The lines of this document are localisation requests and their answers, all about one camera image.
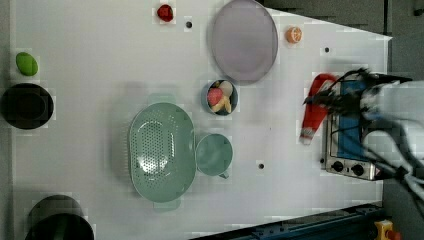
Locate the yellow red clamp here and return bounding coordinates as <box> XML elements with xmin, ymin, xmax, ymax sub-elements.
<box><xmin>374</xmin><ymin>220</ymin><xmax>402</xmax><ymax>240</ymax></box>

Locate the red ketchup bottle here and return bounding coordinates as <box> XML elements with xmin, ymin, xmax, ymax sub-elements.
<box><xmin>299</xmin><ymin>73</ymin><xmax>336</xmax><ymax>145</ymax></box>

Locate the orange slice toy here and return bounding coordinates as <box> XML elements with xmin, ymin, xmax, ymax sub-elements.
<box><xmin>285</xmin><ymin>27</ymin><xmax>303</xmax><ymax>44</ymax></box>

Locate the silver black toaster oven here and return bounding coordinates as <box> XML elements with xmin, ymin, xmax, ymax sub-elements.
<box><xmin>321</xmin><ymin>74</ymin><xmax>398</xmax><ymax>181</ymax></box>

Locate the green oval strainer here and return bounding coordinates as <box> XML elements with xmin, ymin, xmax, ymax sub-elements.
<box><xmin>128</xmin><ymin>93</ymin><xmax>196</xmax><ymax>212</ymax></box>

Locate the green mug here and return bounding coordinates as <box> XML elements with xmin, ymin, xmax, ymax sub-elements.
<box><xmin>195</xmin><ymin>133</ymin><xmax>233</xmax><ymax>179</ymax></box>

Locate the dark bowl of toy food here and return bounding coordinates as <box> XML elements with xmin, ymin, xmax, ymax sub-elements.
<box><xmin>202</xmin><ymin>80</ymin><xmax>238</xmax><ymax>116</ymax></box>

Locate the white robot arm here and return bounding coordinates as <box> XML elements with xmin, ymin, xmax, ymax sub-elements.
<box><xmin>304</xmin><ymin>68</ymin><xmax>423</xmax><ymax>216</ymax></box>

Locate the black round pot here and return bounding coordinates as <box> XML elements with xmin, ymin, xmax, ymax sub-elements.
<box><xmin>1</xmin><ymin>83</ymin><xmax>54</xmax><ymax>130</ymax></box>

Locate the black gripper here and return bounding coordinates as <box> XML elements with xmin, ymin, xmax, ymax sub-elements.
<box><xmin>304</xmin><ymin>68</ymin><xmax>411</xmax><ymax>115</ymax></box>

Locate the green toy fruit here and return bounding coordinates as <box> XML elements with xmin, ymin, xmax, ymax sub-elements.
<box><xmin>15</xmin><ymin>52</ymin><xmax>38</xmax><ymax>76</ymax></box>

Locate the lilac round plate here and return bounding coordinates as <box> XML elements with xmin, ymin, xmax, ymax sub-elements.
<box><xmin>211</xmin><ymin>0</ymin><xmax>279</xmax><ymax>81</ymax></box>

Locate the black cylinder container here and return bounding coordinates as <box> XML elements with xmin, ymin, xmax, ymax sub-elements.
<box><xmin>25</xmin><ymin>195</ymin><xmax>95</xmax><ymax>240</ymax></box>

